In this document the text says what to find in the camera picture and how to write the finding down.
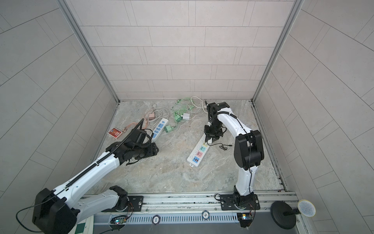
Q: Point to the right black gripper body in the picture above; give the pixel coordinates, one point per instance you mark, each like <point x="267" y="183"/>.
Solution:
<point x="215" y="130"/>

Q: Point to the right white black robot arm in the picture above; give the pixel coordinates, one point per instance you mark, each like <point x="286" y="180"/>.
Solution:
<point x="248" y="150"/>

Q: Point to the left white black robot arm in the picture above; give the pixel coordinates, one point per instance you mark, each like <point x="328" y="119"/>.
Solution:
<point x="57" y="211"/>

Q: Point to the green charger block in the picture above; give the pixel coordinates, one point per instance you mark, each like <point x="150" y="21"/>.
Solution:
<point x="168" y="128"/>

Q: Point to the left circuit board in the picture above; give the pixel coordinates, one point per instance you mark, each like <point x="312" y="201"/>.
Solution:
<point x="119" y="220"/>

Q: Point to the right circuit board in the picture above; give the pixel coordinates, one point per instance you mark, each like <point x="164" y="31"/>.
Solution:
<point x="245" y="219"/>

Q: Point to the long colourful socket power strip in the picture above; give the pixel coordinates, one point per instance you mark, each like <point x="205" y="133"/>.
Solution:
<point x="198" y="152"/>

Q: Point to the aluminium rail frame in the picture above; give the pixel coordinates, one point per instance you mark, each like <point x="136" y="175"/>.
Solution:
<point x="188" y="208"/>

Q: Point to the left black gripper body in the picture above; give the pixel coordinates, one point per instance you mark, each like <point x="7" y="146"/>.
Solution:
<point x="145" y="151"/>

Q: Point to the green white checkerboard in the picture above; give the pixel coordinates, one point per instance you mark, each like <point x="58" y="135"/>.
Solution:
<point x="83" y="228"/>

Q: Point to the black round stand base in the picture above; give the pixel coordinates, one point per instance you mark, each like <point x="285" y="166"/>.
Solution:
<point x="284" y="215"/>

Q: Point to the small blue socket power strip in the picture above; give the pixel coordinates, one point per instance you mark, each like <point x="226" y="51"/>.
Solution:
<point x="159" y="128"/>

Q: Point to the white round mesh disc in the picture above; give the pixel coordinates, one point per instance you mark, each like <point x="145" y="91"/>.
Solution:
<point x="306" y="208"/>

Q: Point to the small white charger cube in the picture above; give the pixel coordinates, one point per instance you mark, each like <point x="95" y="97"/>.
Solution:
<point x="186" y="116"/>

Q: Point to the circuit board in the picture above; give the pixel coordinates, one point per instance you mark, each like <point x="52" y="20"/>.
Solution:
<point x="245" y="219"/>
<point x="119" y="220"/>

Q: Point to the white charger with black cable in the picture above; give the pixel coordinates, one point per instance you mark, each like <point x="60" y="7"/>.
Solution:
<point x="222" y="146"/>

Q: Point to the red card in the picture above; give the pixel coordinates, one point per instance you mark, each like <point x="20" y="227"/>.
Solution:
<point x="115" y="133"/>

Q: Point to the pink charger with cable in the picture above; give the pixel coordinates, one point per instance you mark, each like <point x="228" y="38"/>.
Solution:
<point x="149" y="116"/>

